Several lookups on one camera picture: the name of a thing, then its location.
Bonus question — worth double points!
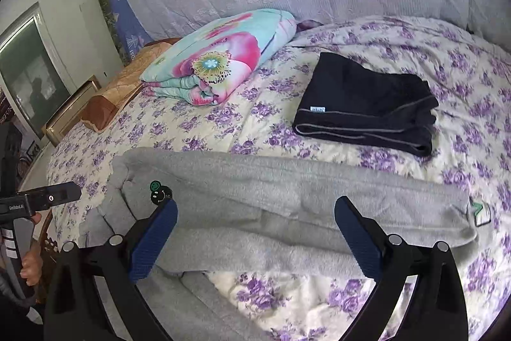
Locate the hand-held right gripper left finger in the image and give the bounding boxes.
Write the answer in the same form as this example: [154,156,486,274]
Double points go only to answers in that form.
[44,199,178,341]

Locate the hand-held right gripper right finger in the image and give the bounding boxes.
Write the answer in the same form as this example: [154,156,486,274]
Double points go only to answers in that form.
[334,196,469,341]

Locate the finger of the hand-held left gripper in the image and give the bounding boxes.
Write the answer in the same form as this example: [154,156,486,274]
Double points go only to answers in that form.
[30,182,82,212]

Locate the grey fleece pants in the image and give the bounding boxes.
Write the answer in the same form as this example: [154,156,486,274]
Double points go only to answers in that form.
[79,147,492,341]

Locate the person's left hand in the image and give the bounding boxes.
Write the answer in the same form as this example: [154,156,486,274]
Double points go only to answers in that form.
[20,212,44,287]

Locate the orange patterned pillow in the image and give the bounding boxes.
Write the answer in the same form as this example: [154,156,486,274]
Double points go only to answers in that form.
[81,38,182,134]

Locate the black folded garment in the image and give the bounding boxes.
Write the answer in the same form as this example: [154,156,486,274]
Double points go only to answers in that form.
[292,52,440,157]

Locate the purple floral bedspread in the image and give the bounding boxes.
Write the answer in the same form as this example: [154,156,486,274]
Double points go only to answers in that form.
[46,15,511,341]

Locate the folded floral quilt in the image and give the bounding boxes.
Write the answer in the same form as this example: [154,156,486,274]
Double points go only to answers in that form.
[140,9,298,107]

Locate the blue printed fabric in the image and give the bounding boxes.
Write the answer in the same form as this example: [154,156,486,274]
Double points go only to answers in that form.
[104,0,154,66]

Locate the carved wooden bed frame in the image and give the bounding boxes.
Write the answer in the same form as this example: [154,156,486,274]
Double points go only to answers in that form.
[34,211,62,306]

